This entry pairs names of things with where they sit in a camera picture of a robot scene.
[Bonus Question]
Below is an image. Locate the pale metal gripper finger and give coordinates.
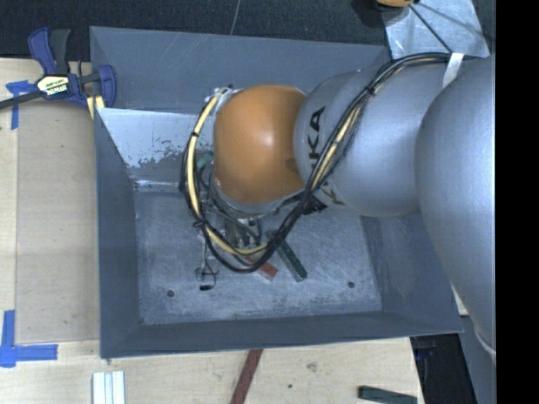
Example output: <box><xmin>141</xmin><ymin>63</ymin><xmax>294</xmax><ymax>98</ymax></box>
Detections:
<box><xmin>195</xmin><ymin>230</ymin><xmax>218</xmax><ymax>291</ymax></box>

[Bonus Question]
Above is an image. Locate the grey metal bin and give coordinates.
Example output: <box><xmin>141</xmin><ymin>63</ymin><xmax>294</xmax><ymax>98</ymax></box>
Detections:
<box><xmin>88</xmin><ymin>25</ymin><xmax>465</xmax><ymax>359</ymax></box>

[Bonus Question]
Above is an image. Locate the red-brown flat block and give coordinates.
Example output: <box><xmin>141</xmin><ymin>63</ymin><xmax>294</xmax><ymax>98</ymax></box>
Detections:
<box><xmin>248</xmin><ymin>255</ymin><xmax>280</xmax><ymax>282</ymax></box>
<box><xmin>229</xmin><ymin>348</ymin><xmax>264</xmax><ymax>404</ymax></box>

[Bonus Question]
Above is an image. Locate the pale wood flat board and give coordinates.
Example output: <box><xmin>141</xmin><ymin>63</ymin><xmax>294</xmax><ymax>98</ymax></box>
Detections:
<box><xmin>15</xmin><ymin>102</ymin><xmax>102</xmax><ymax>345</ymax></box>

